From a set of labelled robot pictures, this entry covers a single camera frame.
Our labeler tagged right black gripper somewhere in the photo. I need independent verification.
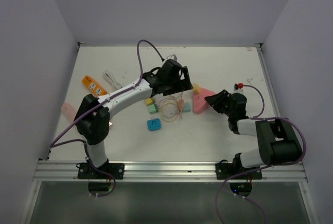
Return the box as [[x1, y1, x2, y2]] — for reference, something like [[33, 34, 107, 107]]
[[205, 90, 234, 118]]

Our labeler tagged pink power strip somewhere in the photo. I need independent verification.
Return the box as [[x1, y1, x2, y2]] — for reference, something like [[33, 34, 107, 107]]
[[193, 88, 215, 114], [61, 103, 76, 121]]

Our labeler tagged yellow cube plug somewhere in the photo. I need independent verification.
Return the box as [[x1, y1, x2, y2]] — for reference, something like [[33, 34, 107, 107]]
[[192, 83, 201, 94]]

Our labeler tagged yellow USB charger plug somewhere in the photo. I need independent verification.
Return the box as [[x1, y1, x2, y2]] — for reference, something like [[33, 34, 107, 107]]
[[145, 97, 155, 106]]

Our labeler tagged teal round plug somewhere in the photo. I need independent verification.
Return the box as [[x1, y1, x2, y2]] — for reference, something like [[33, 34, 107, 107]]
[[183, 102, 191, 113]]

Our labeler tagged green USB charger plug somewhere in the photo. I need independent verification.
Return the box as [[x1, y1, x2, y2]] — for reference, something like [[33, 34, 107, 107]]
[[148, 104, 160, 115]]

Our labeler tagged blue plug adapter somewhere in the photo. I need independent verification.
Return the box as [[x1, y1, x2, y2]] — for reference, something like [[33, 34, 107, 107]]
[[147, 118, 162, 131]]

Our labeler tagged orange USB charger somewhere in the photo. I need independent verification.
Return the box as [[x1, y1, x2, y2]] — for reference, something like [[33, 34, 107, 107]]
[[82, 76, 108, 97]]

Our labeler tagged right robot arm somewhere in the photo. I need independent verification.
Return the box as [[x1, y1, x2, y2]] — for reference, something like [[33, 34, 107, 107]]
[[205, 90, 306, 179]]

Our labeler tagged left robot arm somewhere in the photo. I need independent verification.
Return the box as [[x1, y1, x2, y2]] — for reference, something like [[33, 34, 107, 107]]
[[74, 59, 193, 179]]

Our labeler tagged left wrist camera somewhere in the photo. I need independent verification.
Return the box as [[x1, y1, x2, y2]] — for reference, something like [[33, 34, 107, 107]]
[[165, 54, 177, 61]]

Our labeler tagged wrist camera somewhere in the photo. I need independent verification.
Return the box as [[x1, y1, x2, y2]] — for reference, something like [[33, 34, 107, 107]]
[[233, 83, 244, 94], [165, 54, 177, 61]]

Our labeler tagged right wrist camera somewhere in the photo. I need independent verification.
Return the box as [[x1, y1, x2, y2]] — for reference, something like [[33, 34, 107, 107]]
[[233, 83, 244, 94]]

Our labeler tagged pink thin cable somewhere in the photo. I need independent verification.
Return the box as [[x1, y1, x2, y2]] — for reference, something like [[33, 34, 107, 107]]
[[158, 92, 186, 120]]

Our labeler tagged white charger cable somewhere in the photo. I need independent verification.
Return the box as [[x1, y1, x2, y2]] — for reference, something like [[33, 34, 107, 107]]
[[103, 69, 122, 91]]

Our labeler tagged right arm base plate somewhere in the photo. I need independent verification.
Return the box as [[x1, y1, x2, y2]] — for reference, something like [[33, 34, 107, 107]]
[[215, 158, 263, 180]]

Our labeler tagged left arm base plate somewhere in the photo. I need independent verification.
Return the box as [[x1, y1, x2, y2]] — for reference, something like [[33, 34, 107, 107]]
[[76, 162, 125, 180]]

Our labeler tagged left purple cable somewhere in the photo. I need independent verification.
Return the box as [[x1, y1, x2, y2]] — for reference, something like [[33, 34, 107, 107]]
[[49, 40, 167, 148]]

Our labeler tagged aluminium front rail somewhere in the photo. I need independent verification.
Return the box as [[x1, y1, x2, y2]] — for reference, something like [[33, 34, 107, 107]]
[[33, 160, 307, 182]]

